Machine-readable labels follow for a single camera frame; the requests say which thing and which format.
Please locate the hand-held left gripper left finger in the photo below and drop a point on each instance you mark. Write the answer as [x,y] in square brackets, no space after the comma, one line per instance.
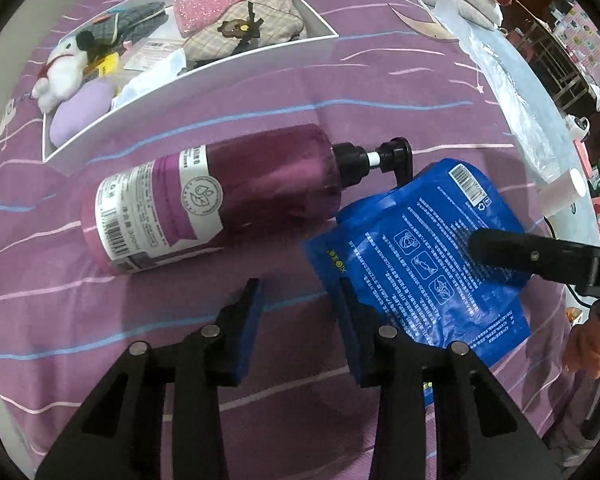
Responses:
[245,330]

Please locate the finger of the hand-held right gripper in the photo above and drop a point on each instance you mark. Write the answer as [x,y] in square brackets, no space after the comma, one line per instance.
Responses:
[520,255]

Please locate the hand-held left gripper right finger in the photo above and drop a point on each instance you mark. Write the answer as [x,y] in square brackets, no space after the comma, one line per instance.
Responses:
[355,335]

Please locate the blue plastic packet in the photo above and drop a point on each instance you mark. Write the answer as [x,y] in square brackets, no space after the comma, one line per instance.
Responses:
[405,240]

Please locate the white box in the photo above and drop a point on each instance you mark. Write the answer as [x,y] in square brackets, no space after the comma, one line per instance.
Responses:
[230,67]

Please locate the lilac soft pad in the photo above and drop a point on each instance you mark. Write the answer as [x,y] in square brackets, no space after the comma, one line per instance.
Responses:
[80,110]

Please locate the white plush dog red scarf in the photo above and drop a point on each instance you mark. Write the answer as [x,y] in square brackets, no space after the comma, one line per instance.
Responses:
[62,67]

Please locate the beige plaid pouch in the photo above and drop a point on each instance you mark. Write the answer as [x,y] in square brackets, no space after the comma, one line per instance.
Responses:
[275,10]

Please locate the pink glitter pouch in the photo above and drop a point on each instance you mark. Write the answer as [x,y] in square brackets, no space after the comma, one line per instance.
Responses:
[205,7]

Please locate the green plaid pouch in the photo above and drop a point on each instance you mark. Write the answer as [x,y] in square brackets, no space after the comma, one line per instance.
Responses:
[135,20]

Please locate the person's right hand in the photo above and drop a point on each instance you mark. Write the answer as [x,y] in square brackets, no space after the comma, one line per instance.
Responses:
[585,347]

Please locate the white cylinder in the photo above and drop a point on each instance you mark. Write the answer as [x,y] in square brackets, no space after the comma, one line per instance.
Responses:
[565,190]

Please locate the purple pump bottle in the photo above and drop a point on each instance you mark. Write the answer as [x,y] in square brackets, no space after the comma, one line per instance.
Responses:
[260,175]

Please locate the clear plastic sheet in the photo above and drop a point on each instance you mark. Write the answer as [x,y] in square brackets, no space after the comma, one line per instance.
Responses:
[510,90]

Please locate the white paper card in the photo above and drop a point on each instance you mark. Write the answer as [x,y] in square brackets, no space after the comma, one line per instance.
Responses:
[150,52]

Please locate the white security camera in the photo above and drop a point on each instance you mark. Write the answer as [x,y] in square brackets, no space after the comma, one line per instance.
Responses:
[580,125]

